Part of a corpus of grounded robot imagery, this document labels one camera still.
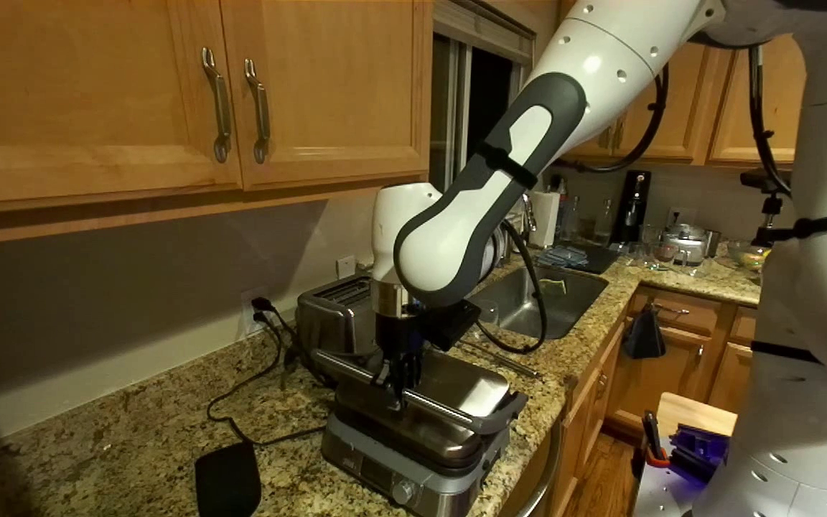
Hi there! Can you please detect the silver sandwich maker grill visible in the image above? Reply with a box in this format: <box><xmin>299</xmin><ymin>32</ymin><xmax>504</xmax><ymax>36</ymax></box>
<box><xmin>308</xmin><ymin>342</ymin><xmax>527</xmax><ymax>517</ymax></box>

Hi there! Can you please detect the black camera on tripod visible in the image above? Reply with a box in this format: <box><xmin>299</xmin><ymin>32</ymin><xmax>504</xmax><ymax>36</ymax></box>
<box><xmin>737</xmin><ymin>168</ymin><xmax>799</xmax><ymax>247</ymax></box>

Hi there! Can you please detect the stainless steel toaster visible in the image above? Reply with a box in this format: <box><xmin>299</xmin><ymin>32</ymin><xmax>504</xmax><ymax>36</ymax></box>
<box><xmin>292</xmin><ymin>274</ymin><xmax>384</xmax><ymax>365</ymax></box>

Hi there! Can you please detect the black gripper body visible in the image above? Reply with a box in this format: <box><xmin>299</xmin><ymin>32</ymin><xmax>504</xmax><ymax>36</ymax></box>
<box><xmin>369</xmin><ymin>309</ymin><xmax>431</xmax><ymax>375</ymax></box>

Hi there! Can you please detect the wide wooden cabinet door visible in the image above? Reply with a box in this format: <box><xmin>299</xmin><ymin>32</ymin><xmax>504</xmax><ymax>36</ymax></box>
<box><xmin>0</xmin><ymin>0</ymin><xmax>240</xmax><ymax>211</ymax></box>

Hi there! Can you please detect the bowl with yellow contents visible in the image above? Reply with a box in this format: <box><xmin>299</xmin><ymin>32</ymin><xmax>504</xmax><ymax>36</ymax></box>
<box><xmin>725</xmin><ymin>240</ymin><xmax>771</xmax><ymax>283</ymax></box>

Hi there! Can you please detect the black appliance power cable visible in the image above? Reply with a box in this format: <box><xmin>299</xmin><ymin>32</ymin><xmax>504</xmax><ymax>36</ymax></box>
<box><xmin>203</xmin><ymin>297</ymin><xmax>330</xmax><ymax>455</ymax></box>

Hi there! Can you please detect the stainless steel sink basin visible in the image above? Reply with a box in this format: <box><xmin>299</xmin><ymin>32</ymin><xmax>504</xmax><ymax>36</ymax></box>
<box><xmin>465</xmin><ymin>266</ymin><xmax>610</xmax><ymax>346</ymax></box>

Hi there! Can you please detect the metal cabinet door handle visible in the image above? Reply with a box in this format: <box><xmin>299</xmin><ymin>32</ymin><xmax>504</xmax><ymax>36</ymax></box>
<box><xmin>197</xmin><ymin>46</ymin><xmax>236</xmax><ymax>168</ymax></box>
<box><xmin>240</xmin><ymin>59</ymin><xmax>275</xmax><ymax>168</ymax></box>

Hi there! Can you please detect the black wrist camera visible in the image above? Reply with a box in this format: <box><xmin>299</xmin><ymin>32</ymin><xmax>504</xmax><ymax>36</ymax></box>
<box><xmin>411</xmin><ymin>300</ymin><xmax>486</xmax><ymax>355</ymax></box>

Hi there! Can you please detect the black flat pad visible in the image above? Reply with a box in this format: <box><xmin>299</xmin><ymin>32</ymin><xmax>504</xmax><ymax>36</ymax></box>
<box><xmin>193</xmin><ymin>441</ymin><xmax>263</xmax><ymax>517</ymax></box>

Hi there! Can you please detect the light wooden board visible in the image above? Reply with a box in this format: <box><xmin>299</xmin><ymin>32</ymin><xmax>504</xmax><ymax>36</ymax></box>
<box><xmin>655</xmin><ymin>391</ymin><xmax>741</xmax><ymax>447</ymax></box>

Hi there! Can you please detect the black hanging cloth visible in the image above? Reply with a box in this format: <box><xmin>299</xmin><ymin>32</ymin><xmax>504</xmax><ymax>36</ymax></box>
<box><xmin>619</xmin><ymin>302</ymin><xmax>672</xmax><ymax>362</ymax></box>

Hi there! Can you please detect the tall black countertop appliance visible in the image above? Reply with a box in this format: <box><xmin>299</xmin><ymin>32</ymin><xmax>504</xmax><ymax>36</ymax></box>
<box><xmin>610</xmin><ymin>169</ymin><xmax>655</xmax><ymax>244</ymax></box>

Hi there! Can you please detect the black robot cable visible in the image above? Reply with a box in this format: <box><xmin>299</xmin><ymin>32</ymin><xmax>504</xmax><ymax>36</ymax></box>
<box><xmin>470</xmin><ymin>42</ymin><xmax>801</xmax><ymax>360</ymax></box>

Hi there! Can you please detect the kitchen window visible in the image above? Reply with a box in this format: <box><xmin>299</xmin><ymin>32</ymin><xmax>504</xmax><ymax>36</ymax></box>
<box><xmin>382</xmin><ymin>7</ymin><xmax>536</xmax><ymax>237</ymax></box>

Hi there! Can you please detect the silver kettle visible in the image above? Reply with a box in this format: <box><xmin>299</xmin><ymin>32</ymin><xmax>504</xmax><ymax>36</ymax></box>
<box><xmin>656</xmin><ymin>214</ymin><xmax>717</xmax><ymax>267</ymax></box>

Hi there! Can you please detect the wooden drawer front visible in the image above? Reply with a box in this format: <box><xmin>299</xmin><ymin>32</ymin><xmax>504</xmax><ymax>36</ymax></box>
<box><xmin>625</xmin><ymin>286</ymin><xmax>733</xmax><ymax>340</ymax></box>

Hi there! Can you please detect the white paper towel roll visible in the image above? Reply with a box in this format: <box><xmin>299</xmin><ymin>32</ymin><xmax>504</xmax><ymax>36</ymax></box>
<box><xmin>527</xmin><ymin>187</ymin><xmax>566</xmax><ymax>254</ymax></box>

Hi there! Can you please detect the wooden base cabinet door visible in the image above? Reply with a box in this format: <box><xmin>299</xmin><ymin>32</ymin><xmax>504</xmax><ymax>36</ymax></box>
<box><xmin>606</xmin><ymin>326</ymin><xmax>717</xmax><ymax>447</ymax></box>
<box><xmin>707</xmin><ymin>340</ymin><xmax>760</xmax><ymax>416</ymax></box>

